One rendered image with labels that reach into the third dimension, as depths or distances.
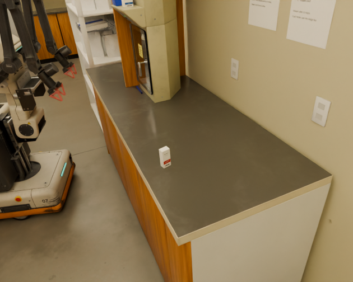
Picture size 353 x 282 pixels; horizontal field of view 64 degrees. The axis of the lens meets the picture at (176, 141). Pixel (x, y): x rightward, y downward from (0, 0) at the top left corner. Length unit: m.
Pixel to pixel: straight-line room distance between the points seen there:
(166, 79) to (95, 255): 1.32
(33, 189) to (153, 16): 1.59
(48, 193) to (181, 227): 1.58
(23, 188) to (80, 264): 0.78
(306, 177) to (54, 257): 1.76
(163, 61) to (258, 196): 1.04
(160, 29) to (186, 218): 1.12
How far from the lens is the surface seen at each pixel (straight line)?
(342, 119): 1.27
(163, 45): 1.79
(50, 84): 2.01
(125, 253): 2.18
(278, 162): 1.34
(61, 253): 2.34
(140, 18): 1.71
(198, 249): 1.10
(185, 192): 1.15
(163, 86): 1.85
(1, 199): 2.59
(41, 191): 2.46
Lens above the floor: 1.73
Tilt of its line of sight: 33 degrees down
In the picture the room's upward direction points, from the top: 4 degrees counter-clockwise
